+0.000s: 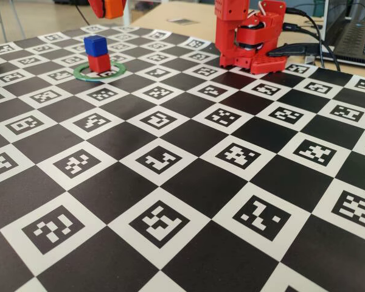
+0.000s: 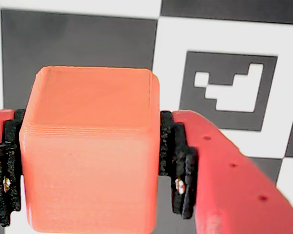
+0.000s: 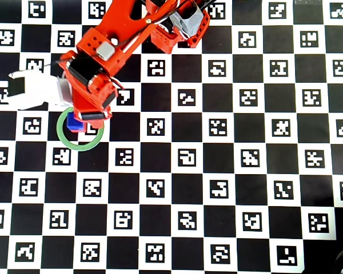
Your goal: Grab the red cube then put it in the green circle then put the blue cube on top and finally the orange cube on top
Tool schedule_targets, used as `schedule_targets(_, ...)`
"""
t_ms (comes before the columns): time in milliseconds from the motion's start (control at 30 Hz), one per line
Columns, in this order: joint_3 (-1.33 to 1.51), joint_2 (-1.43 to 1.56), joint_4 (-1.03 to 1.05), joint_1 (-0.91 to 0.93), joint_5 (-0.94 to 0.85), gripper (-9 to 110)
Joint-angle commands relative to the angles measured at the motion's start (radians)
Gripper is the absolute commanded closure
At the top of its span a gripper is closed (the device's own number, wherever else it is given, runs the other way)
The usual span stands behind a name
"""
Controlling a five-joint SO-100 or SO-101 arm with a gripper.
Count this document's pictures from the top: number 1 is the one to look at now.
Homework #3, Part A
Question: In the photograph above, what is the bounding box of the black power plug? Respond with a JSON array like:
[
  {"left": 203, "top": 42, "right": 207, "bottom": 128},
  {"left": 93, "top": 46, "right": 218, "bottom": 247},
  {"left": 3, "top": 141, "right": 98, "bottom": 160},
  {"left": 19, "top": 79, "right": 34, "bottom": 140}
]
[{"left": 266, "top": 42, "right": 323, "bottom": 59}]

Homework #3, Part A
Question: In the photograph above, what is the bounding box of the black white marker mat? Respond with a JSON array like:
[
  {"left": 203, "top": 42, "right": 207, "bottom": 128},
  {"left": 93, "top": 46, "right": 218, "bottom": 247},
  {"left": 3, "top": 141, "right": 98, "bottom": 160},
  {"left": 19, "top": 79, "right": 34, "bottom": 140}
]
[{"left": 0, "top": 24, "right": 365, "bottom": 292}]

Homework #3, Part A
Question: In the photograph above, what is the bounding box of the dark laptop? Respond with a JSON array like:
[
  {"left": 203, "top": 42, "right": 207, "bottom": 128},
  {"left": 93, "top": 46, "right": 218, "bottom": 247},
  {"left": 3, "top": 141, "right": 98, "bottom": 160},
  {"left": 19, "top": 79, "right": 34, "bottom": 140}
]
[{"left": 324, "top": 0, "right": 365, "bottom": 68}]

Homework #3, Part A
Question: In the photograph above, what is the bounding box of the small marker card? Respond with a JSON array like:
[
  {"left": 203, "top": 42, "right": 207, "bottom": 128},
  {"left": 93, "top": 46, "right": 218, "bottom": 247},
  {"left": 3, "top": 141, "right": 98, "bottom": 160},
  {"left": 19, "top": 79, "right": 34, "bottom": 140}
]
[{"left": 167, "top": 18, "right": 200, "bottom": 26}]

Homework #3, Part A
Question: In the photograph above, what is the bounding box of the blue cube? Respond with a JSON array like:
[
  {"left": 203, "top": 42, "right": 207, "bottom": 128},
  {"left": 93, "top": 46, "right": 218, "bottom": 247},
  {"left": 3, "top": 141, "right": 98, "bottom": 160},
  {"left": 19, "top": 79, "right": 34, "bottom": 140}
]
[{"left": 83, "top": 35, "right": 107, "bottom": 58}]

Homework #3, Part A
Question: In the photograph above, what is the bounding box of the red cube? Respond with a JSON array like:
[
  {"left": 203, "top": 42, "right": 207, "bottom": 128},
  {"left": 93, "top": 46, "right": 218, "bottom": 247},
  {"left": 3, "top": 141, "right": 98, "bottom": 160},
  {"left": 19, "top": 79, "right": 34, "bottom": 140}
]
[{"left": 87, "top": 54, "right": 112, "bottom": 74}]

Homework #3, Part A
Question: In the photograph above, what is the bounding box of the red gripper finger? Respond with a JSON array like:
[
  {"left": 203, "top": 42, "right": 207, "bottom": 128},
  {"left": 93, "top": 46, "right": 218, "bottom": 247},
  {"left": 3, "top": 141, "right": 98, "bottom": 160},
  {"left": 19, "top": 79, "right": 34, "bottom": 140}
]
[{"left": 88, "top": 0, "right": 106, "bottom": 18}]

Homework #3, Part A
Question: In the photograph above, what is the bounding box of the white table leg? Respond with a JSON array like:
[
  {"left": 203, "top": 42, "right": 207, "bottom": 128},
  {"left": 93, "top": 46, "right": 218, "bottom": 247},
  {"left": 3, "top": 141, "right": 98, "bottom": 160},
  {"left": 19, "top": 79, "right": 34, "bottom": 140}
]
[{"left": 121, "top": 0, "right": 132, "bottom": 27}]

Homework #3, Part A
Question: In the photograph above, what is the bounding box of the green ring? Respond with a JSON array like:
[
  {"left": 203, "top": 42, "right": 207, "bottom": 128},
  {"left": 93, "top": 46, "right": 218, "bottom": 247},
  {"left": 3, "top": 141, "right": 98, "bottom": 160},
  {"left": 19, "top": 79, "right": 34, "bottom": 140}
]
[{"left": 72, "top": 61, "right": 127, "bottom": 82}]

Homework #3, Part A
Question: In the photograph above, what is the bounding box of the orange cube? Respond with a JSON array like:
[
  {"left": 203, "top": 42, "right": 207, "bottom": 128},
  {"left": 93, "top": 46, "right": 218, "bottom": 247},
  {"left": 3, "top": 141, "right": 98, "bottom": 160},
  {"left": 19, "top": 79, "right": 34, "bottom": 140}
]
[{"left": 104, "top": 0, "right": 126, "bottom": 19}]

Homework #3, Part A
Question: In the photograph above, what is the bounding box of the black cable with connector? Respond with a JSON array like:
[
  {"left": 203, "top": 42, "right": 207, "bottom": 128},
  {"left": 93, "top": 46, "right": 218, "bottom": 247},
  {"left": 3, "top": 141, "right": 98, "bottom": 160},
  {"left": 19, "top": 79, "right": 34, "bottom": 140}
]
[{"left": 282, "top": 23, "right": 342, "bottom": 73}]

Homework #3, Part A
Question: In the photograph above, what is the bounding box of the thin black floor cable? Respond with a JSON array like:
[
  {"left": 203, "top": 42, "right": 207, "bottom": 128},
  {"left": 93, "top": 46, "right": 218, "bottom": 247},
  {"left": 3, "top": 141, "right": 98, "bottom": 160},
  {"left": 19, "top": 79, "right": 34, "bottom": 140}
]
[{"left": 74, "top": 4, "right": 91, "bottom": 26}]

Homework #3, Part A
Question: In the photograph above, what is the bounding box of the thick black cable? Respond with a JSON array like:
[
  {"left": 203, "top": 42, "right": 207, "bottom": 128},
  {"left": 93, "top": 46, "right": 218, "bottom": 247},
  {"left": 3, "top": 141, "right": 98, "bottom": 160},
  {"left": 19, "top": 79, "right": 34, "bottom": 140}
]
[{"left": 285, "top": 7, "right": 327, "bottom": 69}]

